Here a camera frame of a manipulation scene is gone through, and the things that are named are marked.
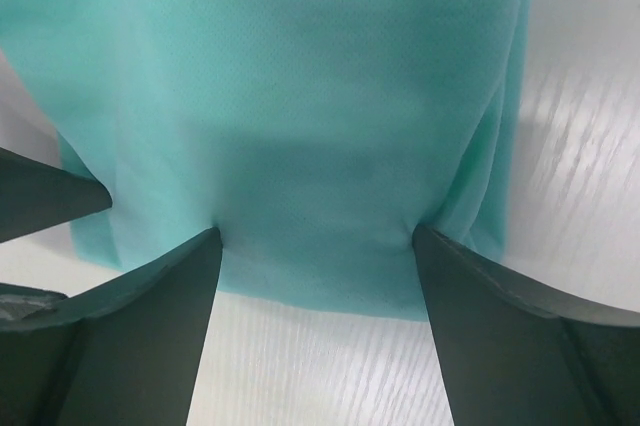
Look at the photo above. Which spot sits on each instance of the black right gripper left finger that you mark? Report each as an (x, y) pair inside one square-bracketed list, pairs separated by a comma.
[(125, 352)]

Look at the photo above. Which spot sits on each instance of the teal t shirt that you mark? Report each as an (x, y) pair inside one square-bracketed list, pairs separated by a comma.
[(315, 134)]

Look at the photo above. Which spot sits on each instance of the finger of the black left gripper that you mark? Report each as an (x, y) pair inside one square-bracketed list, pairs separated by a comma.
[(42, 200)]

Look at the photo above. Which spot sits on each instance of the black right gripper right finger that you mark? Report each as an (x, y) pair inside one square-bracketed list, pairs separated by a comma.
[(515, 351)]

